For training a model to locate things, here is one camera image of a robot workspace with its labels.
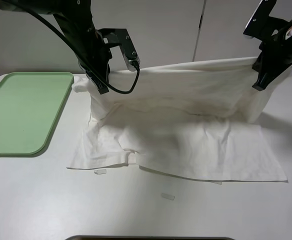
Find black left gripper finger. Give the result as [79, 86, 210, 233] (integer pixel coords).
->
[85, 71, 109, 95]

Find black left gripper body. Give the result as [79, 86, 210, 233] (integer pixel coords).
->
[77, 47, 113, 80]

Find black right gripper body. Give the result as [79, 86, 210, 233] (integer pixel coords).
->
[252, 44, 292, 78]

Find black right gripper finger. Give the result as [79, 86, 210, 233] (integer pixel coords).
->
[252, 72, 276, 92]

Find white short sleeve shirt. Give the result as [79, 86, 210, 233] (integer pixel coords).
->
[69, 57, 292, 182]

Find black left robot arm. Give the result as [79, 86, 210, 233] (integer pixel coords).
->
[0, 0, 112, 95]

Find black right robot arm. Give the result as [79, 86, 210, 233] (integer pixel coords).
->
[252, 21, 292, 91]

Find green plastic tray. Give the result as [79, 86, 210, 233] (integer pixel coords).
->
[0, 72, 74, 156]

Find clear tape piece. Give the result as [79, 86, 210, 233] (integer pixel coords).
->
[94, 169, 107, 175]
[161, 193, 175, 201]

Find black left camera cable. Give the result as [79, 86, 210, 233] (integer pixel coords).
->
[0, 0, 141, 95]

